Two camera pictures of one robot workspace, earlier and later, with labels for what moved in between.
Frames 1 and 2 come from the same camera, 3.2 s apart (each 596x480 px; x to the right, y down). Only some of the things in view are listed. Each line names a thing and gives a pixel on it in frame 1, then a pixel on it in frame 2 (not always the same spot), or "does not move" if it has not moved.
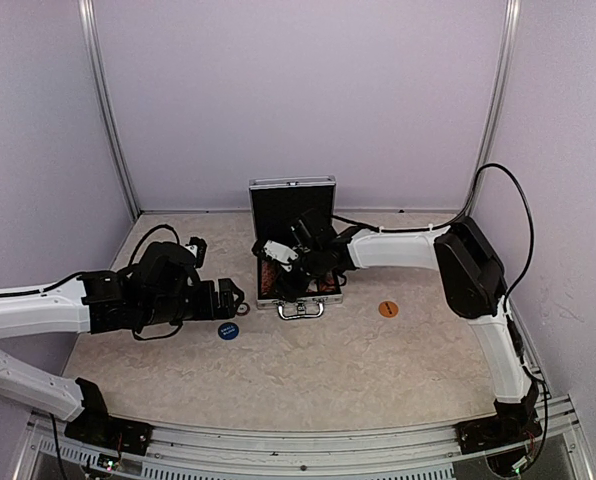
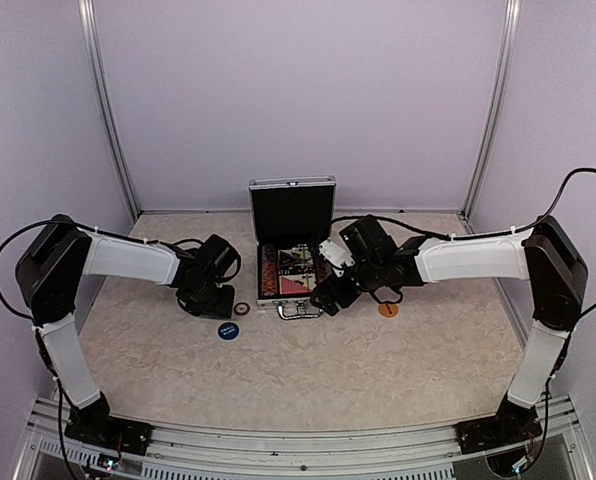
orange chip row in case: [268, 277] does not move
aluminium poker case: [276, 202] does not move
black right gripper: [287, 283] -> [344, 299]
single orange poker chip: [243, 309] does not move
